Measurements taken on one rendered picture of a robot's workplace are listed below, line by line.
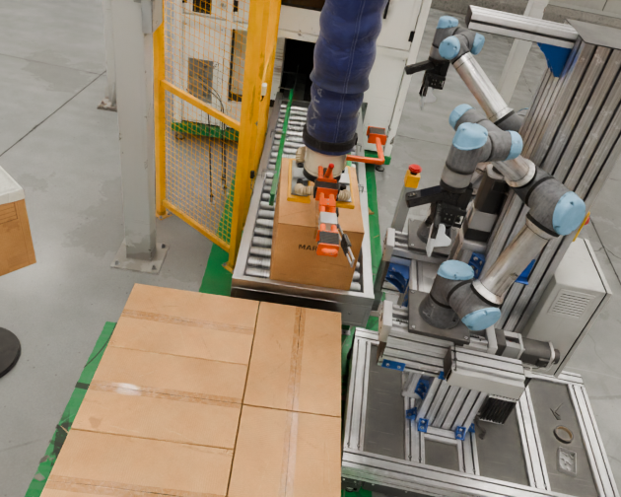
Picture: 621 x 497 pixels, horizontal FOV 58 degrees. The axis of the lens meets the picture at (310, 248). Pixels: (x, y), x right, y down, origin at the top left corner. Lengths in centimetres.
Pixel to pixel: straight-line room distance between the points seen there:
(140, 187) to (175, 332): 114
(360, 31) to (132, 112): 148
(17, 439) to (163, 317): 87
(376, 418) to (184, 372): 96
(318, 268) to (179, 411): 93
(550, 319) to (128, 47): 228
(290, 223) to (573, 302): 120
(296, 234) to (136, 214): 127
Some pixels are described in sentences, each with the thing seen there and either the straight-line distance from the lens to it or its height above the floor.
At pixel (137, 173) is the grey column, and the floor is 66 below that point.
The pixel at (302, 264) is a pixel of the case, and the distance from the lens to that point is 268.
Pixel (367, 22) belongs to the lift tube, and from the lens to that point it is 214.
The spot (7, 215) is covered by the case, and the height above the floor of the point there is 92.
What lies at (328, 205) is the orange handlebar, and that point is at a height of 126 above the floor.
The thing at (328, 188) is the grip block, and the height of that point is 128.
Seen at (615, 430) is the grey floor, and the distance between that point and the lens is 367.
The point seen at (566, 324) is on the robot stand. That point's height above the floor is 105.
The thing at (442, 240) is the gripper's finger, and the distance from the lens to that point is 154.
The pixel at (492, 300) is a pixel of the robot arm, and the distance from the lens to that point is 189.
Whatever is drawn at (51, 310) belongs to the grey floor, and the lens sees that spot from 350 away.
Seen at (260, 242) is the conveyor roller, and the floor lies 54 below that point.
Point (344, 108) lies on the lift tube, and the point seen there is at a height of 153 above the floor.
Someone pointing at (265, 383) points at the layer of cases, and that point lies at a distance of 239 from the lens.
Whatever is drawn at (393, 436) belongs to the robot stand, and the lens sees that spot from 277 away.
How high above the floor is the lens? 242
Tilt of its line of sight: 38 degrees down
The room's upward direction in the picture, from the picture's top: 11 degrees clockwise
